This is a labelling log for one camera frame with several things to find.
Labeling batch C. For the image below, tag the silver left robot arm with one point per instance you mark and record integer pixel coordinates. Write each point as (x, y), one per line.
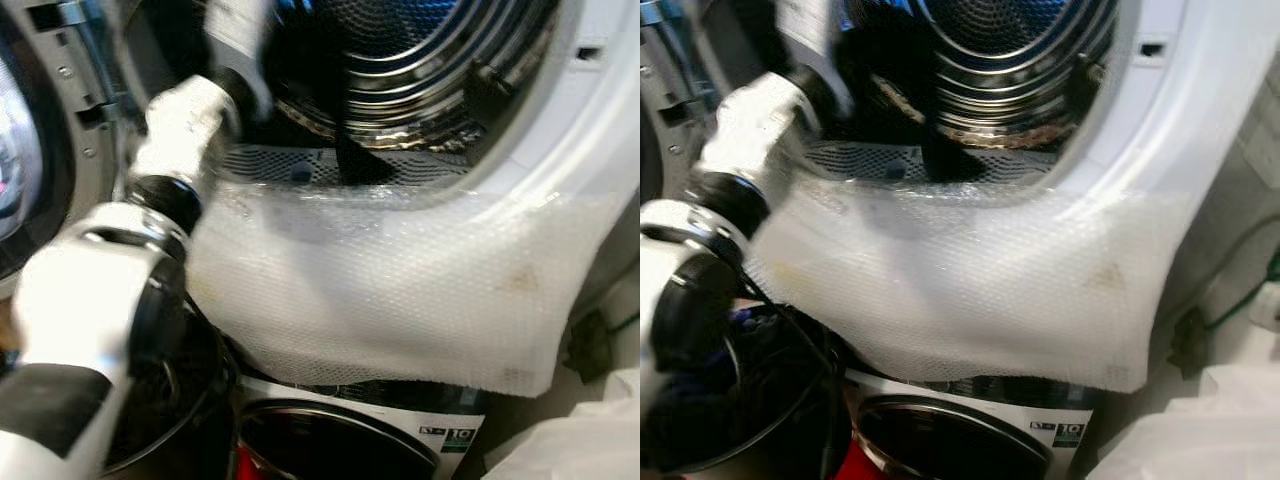
(75, 300)
(665, 240)

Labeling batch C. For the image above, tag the white washing machine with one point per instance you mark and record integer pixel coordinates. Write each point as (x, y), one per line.
(400, 420)
(1010, 415)

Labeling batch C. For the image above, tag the dark round washing machine door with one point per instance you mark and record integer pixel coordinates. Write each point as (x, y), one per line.
(940, 445)
(330, 450)

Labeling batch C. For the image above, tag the grey lint filter grid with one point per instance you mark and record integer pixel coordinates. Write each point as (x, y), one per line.
(280, 165)
(860, 160)

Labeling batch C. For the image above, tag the grey dryer door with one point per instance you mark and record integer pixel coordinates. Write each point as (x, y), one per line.
(35, 150)
(672, 90)

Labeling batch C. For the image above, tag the steel dryer drum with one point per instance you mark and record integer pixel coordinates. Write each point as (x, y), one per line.
(420, 60)
(1010, 60)

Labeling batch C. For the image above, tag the white tumble dryer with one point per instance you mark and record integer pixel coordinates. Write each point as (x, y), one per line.
(590, 120)
(1170, 110)

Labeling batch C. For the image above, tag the white bubble wrap sheet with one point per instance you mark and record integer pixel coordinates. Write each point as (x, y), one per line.
(400, 290)
(960, 290)

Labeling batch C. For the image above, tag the black plug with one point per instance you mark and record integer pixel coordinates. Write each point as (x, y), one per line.
(588, 345)
(1190, 342)

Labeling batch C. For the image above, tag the red cloth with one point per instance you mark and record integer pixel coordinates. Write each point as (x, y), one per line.
(855, 465)
(246, 465)

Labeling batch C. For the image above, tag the warranty sticker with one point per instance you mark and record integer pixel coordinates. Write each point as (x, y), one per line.
(1058, 433)
(447, 438)

